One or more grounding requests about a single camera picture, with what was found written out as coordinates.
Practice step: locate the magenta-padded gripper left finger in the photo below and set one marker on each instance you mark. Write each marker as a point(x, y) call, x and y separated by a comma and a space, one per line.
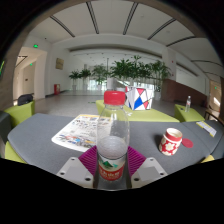
point(75, 171)

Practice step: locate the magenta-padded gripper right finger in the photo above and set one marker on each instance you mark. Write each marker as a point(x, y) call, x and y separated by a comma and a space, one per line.
point(148, 171)

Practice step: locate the clear water bottle red cap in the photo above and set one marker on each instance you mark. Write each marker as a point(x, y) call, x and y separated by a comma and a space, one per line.
point(112, 133)

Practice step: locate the red white floral mug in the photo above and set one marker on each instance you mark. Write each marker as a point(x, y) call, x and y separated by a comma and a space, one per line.
point(170, 141)

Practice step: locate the colourful printed magazine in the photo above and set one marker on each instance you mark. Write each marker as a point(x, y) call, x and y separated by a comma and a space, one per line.
point(76, 133)

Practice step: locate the flat round red coaster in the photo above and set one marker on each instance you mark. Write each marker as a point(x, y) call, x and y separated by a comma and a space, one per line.
point(187, 143)

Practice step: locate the large lime green table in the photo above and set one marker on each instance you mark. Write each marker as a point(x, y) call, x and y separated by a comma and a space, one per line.
point(150, 115)

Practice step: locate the lime green ottoman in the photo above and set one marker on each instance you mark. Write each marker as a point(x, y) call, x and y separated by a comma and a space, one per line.
point(12, 154)

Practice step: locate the small lime green table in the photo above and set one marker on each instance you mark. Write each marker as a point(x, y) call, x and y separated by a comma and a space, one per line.
point(188, 116)

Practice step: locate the yellow white leaflet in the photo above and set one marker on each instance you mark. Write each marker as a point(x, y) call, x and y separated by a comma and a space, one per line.
point(206, 128)

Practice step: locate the red blue white cube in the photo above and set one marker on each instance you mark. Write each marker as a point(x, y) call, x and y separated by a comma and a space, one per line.
point(139, 99)

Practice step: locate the small clear plastic bottle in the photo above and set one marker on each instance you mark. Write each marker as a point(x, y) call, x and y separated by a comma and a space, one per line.
point(188, 105)

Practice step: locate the lime green chair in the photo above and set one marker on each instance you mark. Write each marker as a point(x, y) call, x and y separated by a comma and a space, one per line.
point(20, 113)

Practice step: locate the red fire extinguisher cabinet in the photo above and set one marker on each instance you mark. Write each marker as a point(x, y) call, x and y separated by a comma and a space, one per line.
point(57, 89)

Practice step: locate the wooden bench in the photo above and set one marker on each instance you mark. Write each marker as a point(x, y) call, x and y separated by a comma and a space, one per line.
point(213, 116)

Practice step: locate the black backpack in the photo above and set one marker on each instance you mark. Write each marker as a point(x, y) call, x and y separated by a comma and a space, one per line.
point(25, 99)

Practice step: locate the group of potted green plants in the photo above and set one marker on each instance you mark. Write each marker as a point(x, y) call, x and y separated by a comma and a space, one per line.
point(126, 70)

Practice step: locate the green exit sign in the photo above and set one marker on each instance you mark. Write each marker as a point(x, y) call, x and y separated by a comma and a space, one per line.
point(35, 46)

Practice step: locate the brown wall plaque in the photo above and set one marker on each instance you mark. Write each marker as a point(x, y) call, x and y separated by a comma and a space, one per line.
point(59, 63)

